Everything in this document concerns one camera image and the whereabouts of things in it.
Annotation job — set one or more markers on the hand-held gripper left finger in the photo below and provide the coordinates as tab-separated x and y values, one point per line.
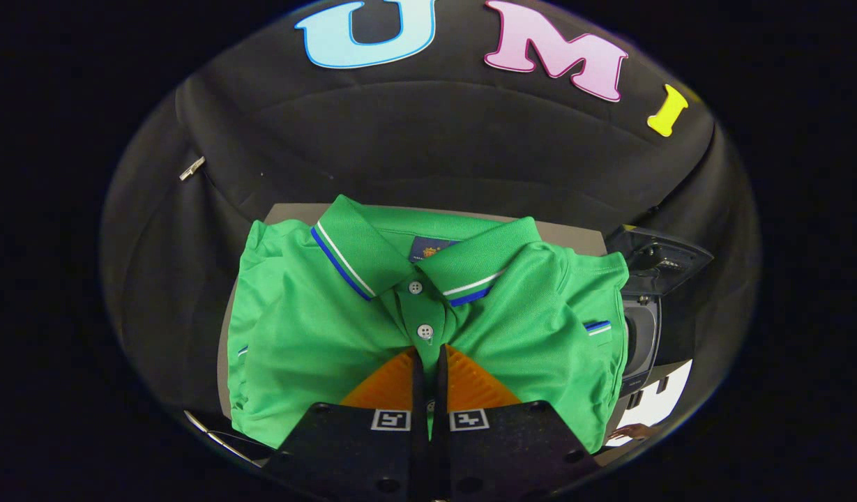
420	390

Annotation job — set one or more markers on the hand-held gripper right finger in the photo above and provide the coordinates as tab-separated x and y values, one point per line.
441	390

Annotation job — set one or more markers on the green polo shirt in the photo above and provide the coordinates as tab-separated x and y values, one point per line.
309	335

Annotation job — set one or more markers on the grey washing machine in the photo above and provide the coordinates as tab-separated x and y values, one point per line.
641	335

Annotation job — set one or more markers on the dark transparent washing machine lid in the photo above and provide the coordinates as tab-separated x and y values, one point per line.
658	258

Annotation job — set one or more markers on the grey cabinet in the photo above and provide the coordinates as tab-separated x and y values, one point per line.
289	213

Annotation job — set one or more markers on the black backdrop cloth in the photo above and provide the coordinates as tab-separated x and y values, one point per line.
400	139

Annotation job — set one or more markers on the silver clip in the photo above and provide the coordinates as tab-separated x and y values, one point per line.
191	168

